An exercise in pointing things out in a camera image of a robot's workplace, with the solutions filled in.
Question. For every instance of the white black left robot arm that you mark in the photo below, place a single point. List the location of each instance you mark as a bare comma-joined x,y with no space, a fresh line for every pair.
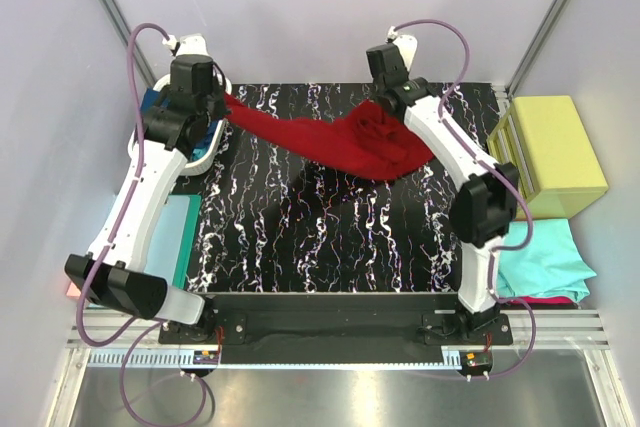
112,272

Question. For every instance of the red t-shirt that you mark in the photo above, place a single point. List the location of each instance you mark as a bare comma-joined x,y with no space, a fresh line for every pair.
367,143

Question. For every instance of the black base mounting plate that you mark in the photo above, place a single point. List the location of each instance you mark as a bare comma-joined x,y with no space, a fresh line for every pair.
336,330

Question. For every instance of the pink sponge block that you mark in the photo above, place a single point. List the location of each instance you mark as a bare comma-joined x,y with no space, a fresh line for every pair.
73,291

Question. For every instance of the navy blue t-shirt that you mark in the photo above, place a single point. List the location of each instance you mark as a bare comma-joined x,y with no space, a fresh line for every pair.
150,98

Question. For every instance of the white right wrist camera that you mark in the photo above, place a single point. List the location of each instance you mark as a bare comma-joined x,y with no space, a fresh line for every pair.
406,44

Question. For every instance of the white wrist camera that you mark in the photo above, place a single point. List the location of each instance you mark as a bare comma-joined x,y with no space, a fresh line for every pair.
406,44
194,44

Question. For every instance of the folded magenta t-shirt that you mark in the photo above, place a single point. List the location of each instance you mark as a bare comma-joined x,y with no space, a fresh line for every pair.
559,300

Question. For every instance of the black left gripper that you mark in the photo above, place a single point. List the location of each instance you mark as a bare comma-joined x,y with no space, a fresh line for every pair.
215,107

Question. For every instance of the light blue t-shirt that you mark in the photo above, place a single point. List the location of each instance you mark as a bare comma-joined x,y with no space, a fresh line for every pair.
201,148

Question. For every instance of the yellow drawer box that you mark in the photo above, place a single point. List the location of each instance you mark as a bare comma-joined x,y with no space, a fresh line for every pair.
544,137

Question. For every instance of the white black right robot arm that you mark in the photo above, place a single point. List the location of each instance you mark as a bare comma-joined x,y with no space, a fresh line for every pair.
484,205

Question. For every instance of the white plastic laundry basket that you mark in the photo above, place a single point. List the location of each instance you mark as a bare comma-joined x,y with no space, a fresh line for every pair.
217,128

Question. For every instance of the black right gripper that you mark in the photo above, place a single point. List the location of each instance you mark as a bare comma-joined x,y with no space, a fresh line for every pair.
403,66

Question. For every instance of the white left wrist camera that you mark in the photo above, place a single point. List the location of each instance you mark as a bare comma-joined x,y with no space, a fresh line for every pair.
194,44

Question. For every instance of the green clipboard with paper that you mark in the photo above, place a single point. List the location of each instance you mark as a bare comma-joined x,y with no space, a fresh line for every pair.
173,238

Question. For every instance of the folded turquoise t-shirt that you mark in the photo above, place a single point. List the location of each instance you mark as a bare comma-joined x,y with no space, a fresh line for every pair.
549,266

